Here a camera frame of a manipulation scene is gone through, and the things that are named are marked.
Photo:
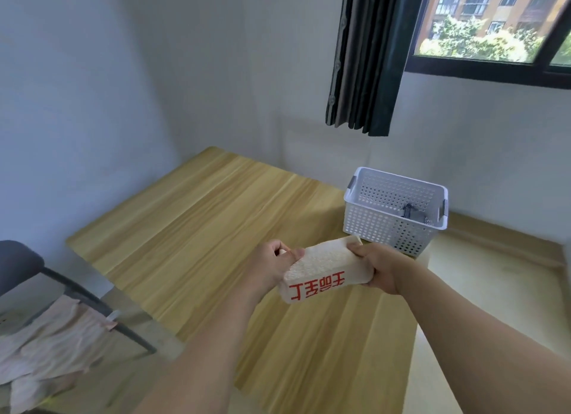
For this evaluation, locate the pink towel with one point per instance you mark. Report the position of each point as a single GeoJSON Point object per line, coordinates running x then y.
{"type": "Point", "coordinates": [49, 347]}

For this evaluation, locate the cream towel with red band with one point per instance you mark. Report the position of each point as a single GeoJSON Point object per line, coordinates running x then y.
{"type": "Point", "coordinates": [321, 271]}

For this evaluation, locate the person's left hand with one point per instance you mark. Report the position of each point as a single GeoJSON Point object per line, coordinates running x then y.
{"type": "Point", "coordinates": [267, 264]}

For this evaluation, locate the grey-blue striped towel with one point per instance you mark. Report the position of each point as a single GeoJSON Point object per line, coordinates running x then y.
{"type": "Point", "coordinates": [415, 213]}

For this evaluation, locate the grey plastic chair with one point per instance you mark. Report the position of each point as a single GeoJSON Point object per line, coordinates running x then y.
{"type": "Point", "coordinates": [27, 262]}

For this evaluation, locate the white perforated plastic basket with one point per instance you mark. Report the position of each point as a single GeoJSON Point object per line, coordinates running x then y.
{"type": "Point", "coordinates": [383, 226]}

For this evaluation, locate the person's left forearm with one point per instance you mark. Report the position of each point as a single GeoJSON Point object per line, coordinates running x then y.
{"type": "Point", "coordinates": [205, 355]}

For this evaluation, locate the person's right hand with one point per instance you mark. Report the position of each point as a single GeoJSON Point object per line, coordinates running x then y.
{"type": "Point", "coordinates": [379, 266]}

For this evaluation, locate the person's right forearm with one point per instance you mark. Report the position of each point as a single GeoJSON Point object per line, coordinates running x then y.
{"type": "Point", "coordinates": [482, 347]}

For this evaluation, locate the dark grey curtain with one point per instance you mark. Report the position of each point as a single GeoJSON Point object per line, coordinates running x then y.
{"type": "Point", "coordinates": [370, 57]}

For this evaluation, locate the wooden table with black legs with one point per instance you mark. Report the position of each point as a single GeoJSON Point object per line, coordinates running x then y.
{"type": "Point", "coordinates": [200, 231]}

